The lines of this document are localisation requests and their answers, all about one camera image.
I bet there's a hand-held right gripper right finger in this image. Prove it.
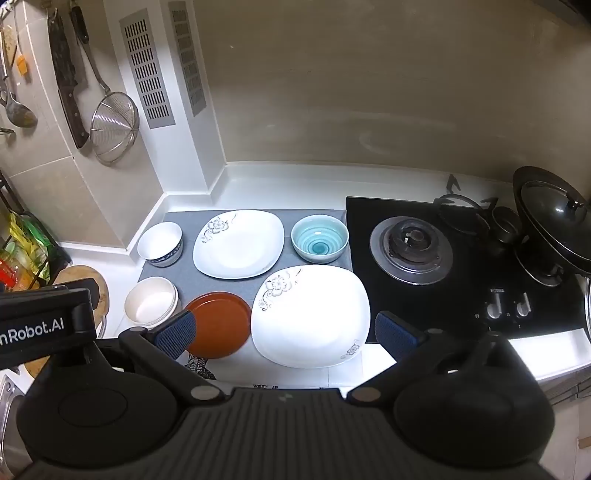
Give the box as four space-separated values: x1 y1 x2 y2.
346 311 491 406

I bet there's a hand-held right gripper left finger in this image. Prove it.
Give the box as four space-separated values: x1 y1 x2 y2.
117 310 225 408

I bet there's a cream bowl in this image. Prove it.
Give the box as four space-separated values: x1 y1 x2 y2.
124 276 180 329

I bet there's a round brown plate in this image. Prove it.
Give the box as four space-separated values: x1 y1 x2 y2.
183 291 253 359

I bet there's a square white floral plate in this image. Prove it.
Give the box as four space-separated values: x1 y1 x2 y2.
192 209 285 280
250 264 372 369

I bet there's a white bowl with blue rim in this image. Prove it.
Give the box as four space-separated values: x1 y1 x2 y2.
137 222 184 268

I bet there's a black white patterned cloth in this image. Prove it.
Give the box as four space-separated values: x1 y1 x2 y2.
186 352 218 382

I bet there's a grey mat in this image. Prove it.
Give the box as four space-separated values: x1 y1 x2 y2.
137 209 354 370

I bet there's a red packet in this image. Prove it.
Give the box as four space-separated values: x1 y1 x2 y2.
0 257 20 289

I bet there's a round wooden cutting board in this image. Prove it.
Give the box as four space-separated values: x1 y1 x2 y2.
22 265 111 377

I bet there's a black glass gas stove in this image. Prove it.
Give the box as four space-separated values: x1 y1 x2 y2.
345 196 588 343

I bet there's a silver stove burner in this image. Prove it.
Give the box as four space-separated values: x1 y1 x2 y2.
369 215 454 285

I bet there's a yellow green packet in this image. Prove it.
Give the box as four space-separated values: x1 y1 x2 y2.
8 215 52 280

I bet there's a teal striped bowl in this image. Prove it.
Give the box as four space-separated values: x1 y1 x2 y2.
290 214 349 264

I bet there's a black pan support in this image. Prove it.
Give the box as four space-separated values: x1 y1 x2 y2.
433 174 500 221

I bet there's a small dark pot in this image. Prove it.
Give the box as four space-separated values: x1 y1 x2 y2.
488 205 523 244

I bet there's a black wok with glass lid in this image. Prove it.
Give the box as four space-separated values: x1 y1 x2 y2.
512 165 591 288

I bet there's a metal ladle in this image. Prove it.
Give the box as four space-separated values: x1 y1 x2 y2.
0 25 39 129

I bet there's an orange hanging tool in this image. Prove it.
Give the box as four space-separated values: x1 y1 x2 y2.
14 44 31 85

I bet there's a grey vent grille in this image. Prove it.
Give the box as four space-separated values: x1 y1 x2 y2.
119 8 177 130

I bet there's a black wire rack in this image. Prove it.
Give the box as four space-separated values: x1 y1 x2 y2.
0 170 72 292

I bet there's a metal wire strainer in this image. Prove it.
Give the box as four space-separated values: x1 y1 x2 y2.
69 0 140 166

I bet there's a cleaver with wooden handle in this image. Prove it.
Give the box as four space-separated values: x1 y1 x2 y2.
47 8 90 150

